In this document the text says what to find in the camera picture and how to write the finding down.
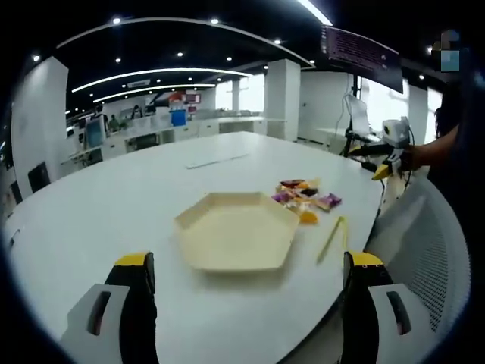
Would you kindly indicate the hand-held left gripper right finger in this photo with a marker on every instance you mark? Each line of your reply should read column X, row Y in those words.
column 363, row 303

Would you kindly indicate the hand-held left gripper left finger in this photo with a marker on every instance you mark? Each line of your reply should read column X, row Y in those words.
column 129, row 303

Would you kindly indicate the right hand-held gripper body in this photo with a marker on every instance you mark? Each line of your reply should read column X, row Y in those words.
column 394, row 130

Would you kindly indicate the yellow-green food tongs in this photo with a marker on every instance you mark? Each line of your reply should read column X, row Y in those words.
column 331, row 239

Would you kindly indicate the pile of snack food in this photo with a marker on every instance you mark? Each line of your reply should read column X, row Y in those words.
column 303, row 193

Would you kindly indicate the orange food piece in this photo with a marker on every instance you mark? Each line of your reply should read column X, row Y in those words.
column 308, row 218

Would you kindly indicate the cream hexagonal container tray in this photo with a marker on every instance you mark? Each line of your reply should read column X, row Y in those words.
column 235, row 231

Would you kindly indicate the person's right hand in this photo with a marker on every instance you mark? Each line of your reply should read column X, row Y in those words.
column 415, row 157

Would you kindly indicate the black desk stand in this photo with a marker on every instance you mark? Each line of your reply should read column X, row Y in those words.
column 360, row 146

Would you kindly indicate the white high-back office chair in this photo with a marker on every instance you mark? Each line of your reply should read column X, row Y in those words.
column 358, row 113

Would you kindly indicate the person's dark clothed body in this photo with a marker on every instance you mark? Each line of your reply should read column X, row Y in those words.
column 462, row 151

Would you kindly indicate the dark computer monitor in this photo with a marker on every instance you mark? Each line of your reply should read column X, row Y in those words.
column 363, row 57

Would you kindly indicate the white mesh office chair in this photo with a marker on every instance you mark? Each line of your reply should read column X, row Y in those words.
column 420, row 246

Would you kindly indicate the black office chair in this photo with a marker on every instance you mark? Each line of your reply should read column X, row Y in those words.
column 39, row 177
column 16, row 192

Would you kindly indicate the light blue desktop screen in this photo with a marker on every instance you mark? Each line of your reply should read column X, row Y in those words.
column 94, row 132

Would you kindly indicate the white office counter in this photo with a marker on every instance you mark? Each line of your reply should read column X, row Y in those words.
column 159, row 130

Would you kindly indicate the blue display board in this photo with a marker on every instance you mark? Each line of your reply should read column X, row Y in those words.
column 178, row 118

